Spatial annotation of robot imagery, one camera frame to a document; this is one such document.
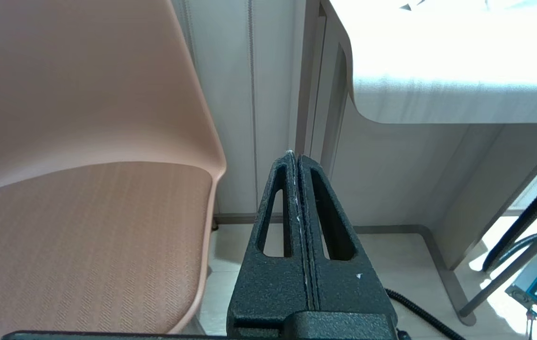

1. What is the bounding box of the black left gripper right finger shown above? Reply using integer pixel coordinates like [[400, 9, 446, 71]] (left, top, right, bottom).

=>
[[298, 155, 397, 326]]

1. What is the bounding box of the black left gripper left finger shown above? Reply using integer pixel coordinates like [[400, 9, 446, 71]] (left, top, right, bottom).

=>
[[227, 151, 310, 331]]

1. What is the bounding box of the black ribbed power cable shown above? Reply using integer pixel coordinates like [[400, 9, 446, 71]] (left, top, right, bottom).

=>
[[482, 161, 537, 273]]

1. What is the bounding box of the black spiral cable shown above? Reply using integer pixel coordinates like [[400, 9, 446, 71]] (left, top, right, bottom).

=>
[[385, 289, 465, 340]]

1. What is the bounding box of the pink brown chair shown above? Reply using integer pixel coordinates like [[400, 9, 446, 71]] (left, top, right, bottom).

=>
[[0, 0, 227, 336]]

